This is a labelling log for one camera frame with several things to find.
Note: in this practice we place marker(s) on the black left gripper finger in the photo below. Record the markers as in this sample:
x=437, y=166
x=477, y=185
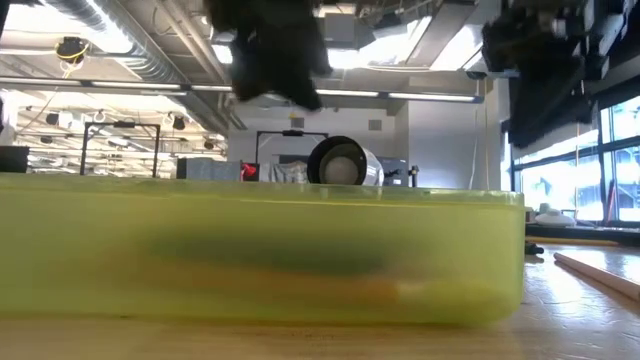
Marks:
x=305, y=82
x=252, y=77

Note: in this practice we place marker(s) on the yellow translucent supply box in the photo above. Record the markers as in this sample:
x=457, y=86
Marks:
x=100, y=225

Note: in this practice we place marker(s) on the natural wood pencil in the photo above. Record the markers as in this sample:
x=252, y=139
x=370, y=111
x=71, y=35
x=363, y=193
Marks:
x=600, y=277

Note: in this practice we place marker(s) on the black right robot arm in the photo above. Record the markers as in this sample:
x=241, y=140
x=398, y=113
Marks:
x=600, y=30

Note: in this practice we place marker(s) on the grey cloth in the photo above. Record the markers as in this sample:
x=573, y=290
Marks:
x=285, y=172

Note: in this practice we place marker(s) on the red item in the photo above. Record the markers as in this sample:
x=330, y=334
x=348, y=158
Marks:
x=248, y=171

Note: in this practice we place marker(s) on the grey partition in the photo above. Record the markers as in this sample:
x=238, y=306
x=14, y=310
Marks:
x=207, y=170

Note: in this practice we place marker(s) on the long ceiling light bar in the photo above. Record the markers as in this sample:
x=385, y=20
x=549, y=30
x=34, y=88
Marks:
x=430, y=96

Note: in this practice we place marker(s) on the grey cabinet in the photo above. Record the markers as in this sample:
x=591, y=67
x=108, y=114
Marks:
x=395, y=172

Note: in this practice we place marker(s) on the white round puck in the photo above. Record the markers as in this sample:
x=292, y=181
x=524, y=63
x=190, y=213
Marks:
x=555, y=218

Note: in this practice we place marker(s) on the black pen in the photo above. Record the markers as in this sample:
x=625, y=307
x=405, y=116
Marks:
x=534, y=248

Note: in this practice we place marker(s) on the black monitor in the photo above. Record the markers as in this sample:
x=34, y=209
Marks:
x=14, y=160

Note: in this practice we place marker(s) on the narrow black rig frame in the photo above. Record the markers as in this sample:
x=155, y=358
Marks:
x=292, y=133

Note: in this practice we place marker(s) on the wide black rig frame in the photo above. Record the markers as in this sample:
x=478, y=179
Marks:
x=120, y=124

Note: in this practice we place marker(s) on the black aluminium table frame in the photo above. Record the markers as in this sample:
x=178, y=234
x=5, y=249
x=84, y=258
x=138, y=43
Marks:
x=590, y=232

